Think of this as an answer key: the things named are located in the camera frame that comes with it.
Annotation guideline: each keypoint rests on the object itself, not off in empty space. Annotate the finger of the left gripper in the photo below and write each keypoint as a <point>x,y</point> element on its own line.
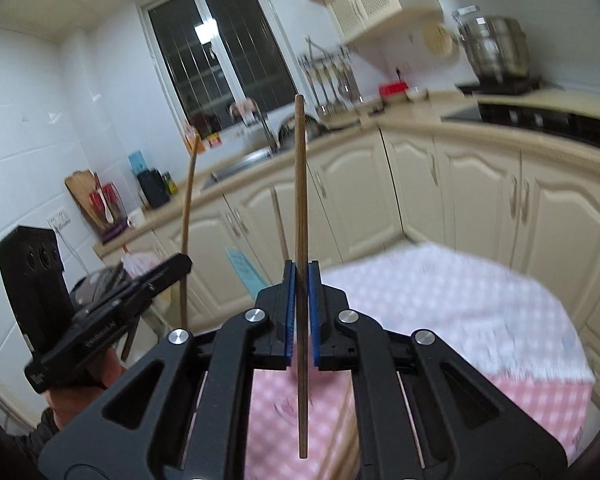
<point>163,276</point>

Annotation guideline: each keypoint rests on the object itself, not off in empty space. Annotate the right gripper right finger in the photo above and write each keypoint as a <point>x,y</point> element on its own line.
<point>422,411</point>

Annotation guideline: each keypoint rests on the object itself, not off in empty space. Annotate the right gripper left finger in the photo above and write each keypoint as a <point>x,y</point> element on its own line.
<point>182,411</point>

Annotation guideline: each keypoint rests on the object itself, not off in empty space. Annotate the chopstick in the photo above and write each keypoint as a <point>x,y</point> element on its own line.
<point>302,254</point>
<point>187,204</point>

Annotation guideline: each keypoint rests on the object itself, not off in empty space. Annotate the steel kitchen sink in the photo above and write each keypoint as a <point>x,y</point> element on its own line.
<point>249,161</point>

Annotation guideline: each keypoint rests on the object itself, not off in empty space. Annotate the dark kitchen window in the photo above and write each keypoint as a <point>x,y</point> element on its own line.
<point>217,52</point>

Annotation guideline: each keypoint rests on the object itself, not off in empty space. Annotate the cream lower kitchen cabinets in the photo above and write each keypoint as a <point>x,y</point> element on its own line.
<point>523,199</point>

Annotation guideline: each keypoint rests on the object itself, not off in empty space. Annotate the person's left hand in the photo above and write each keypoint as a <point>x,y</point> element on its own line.
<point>66,404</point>

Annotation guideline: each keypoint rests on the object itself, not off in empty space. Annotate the white plastic bag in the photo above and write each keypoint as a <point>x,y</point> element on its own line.
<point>136,264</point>

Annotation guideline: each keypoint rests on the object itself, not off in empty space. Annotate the black knife block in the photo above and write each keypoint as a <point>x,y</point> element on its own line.
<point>153,187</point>

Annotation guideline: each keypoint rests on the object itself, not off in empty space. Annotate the teal spatula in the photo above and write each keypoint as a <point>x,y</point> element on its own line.
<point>246,272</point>

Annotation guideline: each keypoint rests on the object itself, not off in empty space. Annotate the pink checkered tablecloth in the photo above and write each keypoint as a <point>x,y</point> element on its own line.
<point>272,450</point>

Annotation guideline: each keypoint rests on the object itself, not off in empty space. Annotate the white fringed cloth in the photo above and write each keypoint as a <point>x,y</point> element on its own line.
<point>501,322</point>

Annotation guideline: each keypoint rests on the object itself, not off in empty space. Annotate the wooden cutting board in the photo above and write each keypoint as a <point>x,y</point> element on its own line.
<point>81,184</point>

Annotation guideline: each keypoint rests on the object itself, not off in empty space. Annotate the hanging utensil rack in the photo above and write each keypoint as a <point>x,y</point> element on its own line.
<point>331,78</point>

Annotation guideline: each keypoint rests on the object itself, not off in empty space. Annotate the red box on counter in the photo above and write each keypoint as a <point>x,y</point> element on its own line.
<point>393,88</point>

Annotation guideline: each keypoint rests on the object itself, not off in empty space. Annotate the black gas stove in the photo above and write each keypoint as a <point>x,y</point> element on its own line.
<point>573,116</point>

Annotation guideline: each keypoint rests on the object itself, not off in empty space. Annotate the round woven trivet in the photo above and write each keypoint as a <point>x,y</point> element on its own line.
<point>438,40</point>

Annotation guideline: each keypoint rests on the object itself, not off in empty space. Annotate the stainless steel stock pot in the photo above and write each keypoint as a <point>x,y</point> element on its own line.
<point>495,46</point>

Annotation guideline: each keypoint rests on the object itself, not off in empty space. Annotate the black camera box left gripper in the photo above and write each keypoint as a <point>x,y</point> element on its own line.
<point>33,277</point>

